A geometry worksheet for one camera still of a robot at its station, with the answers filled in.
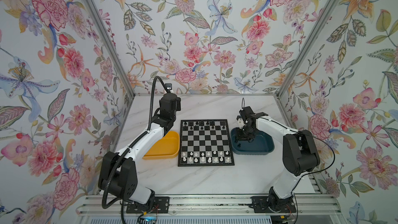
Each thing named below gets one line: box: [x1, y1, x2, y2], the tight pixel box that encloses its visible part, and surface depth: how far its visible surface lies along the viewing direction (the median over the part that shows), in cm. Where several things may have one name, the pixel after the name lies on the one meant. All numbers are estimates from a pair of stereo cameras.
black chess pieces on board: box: [183, 120, 226, 131], surface depth 103 cm
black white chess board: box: [177, 119, 235, 167], surface depth 95 cm
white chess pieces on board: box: [182, 150, 231, 163], surface depth 89 cm
